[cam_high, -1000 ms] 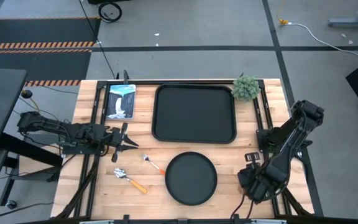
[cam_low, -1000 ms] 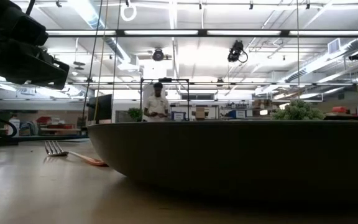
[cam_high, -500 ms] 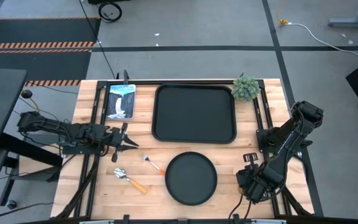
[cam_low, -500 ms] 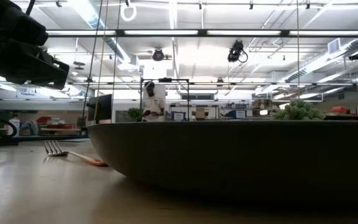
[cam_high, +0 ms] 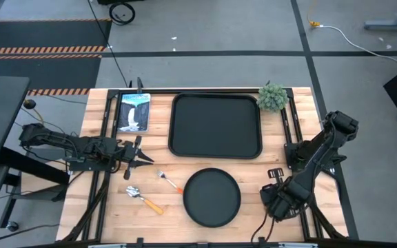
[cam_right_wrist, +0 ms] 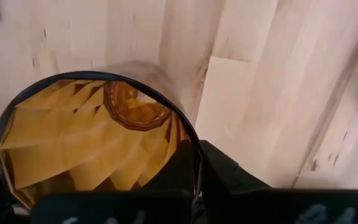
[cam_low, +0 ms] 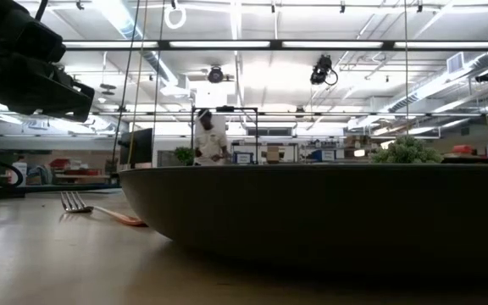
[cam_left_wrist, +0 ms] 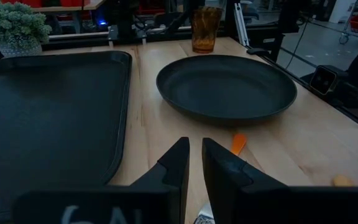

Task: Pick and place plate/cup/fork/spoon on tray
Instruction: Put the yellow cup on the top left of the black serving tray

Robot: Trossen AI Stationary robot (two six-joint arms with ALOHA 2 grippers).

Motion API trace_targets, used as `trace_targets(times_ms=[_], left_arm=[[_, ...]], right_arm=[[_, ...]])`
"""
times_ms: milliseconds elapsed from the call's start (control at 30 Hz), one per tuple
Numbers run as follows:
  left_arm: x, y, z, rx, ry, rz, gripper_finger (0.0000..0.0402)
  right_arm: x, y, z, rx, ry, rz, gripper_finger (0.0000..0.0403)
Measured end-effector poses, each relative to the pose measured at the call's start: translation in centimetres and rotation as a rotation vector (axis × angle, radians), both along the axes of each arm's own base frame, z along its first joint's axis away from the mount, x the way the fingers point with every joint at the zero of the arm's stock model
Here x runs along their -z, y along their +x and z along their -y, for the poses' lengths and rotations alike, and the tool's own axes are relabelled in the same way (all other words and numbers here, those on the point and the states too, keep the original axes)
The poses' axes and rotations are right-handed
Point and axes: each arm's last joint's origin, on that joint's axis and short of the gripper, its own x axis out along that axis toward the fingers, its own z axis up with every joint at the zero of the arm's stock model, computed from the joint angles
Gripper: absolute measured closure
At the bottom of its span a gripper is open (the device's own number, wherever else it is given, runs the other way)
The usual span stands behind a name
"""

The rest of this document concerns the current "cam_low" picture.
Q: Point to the black round plate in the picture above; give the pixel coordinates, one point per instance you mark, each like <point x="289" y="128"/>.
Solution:
<point x="333" y="212"/>

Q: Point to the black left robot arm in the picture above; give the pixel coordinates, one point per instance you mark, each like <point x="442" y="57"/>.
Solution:
<point x="7" y="29"/>

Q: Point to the black computer monitor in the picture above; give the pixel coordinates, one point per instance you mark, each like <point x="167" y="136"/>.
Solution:
<point x="138" y="148"/>

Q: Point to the small green background plant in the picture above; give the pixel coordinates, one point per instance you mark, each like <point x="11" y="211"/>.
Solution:
<point x="184" y="154"/>

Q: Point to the round black ceiling fixture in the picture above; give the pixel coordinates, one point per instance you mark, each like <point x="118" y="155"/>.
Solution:
<point x="215" y="75"/>

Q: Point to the person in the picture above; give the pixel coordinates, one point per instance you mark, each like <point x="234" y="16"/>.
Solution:
<point x="210" y="142"/>

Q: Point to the brown cardboard box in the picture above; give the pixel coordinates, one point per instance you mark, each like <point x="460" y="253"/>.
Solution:
<point x="273" y="155"/>

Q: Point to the black overhead light bar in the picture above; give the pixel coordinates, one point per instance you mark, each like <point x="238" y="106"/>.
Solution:
<point x="278" y="44"/>

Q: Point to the green artificial succulent plant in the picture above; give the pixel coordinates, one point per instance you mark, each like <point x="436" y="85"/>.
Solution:
<point x="405" y="150"/>

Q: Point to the black overhead camera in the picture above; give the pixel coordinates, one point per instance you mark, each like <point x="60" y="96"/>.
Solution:
<point x="321" y="70"/>

